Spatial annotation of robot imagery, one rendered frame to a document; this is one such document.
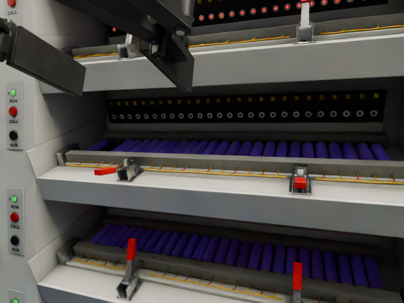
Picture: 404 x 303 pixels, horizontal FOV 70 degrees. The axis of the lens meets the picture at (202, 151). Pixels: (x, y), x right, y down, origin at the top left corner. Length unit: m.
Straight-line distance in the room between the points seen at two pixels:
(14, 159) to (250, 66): 0.45
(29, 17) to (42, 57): 0.37
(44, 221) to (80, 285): 0.14
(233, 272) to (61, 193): 0.33
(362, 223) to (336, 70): 0.19
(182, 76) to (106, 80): 0.30
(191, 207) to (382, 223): 0.25
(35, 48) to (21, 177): 0.38
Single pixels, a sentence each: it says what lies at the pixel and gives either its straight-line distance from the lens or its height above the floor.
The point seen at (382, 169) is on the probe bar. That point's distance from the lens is 0.45.
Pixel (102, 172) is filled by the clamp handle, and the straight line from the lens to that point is 0.43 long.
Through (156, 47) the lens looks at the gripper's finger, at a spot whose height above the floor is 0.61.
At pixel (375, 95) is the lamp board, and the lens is 0.55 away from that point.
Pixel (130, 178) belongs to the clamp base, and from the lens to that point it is 0.48.
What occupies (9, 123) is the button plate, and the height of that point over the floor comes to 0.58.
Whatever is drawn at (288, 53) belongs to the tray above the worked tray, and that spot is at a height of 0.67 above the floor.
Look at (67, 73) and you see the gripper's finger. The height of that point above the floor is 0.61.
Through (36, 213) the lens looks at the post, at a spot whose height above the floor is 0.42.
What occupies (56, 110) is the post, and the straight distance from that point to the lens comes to 0.63.
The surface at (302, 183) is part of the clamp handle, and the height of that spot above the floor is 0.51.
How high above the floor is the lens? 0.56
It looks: 2 degrees down
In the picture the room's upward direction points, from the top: 1 degrees clockwise
